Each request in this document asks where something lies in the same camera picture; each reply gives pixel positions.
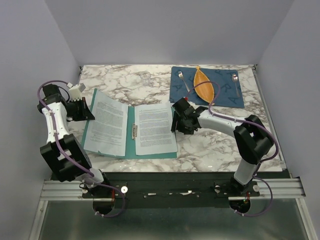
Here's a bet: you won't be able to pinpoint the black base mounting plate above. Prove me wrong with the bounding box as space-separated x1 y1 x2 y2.
51 171 278 209

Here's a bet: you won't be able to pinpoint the clear drinking glass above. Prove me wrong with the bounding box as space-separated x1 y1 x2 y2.
139 71 151 86

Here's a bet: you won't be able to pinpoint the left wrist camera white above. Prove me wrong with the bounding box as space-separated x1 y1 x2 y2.
67 83 86 102

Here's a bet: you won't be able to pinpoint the blue placemat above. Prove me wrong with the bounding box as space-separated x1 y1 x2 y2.
169 66 245 109

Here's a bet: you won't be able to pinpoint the silver fork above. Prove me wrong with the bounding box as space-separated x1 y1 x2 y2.
178 71 190 93

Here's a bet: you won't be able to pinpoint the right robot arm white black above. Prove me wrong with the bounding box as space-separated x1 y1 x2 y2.
171 98 275 196

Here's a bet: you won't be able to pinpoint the teal green folder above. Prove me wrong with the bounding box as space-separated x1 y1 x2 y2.
81 88 179 160

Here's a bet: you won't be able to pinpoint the orange leaf-shaped dish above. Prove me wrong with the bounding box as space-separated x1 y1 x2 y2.
193 66 215 103

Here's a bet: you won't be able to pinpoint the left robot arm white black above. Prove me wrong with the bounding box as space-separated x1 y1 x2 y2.
37 80 111 198

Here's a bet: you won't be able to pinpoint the silver folder clip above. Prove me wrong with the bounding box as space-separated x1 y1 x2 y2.
131 123 138 140

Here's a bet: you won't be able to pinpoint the silver spoon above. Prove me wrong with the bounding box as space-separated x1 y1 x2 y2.
231 73 241 98

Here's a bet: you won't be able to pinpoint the white printed paper files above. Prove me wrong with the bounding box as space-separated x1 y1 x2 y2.
134 101 178 156

